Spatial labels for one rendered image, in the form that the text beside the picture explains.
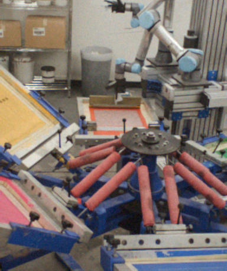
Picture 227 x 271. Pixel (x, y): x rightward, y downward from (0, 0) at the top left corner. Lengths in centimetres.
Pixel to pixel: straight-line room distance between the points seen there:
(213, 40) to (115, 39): 331
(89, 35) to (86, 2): 47
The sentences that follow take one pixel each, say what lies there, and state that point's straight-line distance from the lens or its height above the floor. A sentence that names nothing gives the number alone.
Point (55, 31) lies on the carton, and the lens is 623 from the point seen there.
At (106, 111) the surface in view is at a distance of 357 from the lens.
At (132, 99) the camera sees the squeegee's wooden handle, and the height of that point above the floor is 104.
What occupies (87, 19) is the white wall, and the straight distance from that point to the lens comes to 671.
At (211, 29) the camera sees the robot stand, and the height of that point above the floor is 160.
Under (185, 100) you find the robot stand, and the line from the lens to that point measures 348.
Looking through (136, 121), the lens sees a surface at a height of 96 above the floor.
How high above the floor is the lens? 230
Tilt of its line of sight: 23 degrees down
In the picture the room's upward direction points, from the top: 4 degrees clockwise
